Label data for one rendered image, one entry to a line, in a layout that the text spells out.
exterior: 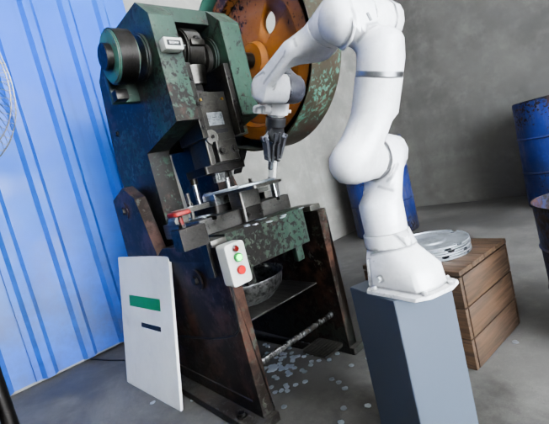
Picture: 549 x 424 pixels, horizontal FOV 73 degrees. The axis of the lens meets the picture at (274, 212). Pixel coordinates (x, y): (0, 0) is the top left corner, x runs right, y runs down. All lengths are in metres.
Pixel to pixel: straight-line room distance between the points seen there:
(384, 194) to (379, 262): 0.17
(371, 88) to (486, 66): 3.51
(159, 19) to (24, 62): 1.30
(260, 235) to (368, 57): 0.73
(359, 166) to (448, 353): 0.52
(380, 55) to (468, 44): 3.57
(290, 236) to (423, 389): 0.71
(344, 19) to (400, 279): 0.60
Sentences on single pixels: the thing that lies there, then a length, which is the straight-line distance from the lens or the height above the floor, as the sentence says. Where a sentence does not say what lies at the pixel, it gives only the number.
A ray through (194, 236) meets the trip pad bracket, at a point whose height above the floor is 0.67.
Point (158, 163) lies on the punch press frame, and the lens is 1.63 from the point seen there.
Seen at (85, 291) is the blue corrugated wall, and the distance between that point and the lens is 2.50.
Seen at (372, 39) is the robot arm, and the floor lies 1.03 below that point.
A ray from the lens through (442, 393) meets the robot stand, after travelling 1.10.
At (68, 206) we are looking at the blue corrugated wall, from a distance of 2.48.
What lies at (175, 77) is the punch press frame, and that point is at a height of 1.21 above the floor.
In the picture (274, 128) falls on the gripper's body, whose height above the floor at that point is 0.96.
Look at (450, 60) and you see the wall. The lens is 4.50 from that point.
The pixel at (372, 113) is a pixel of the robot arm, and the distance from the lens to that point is 0.90.
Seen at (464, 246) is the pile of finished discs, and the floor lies 0.38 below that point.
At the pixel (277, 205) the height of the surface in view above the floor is 0.67.
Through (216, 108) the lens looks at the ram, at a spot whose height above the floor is 1.10.
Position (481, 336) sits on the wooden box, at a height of 0.09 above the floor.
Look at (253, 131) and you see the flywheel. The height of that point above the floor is 1.02.
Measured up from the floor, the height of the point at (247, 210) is 0.69.
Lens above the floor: 0.80
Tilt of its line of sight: 6 degrees down
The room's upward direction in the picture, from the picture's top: 14 degrees counter-clockwise
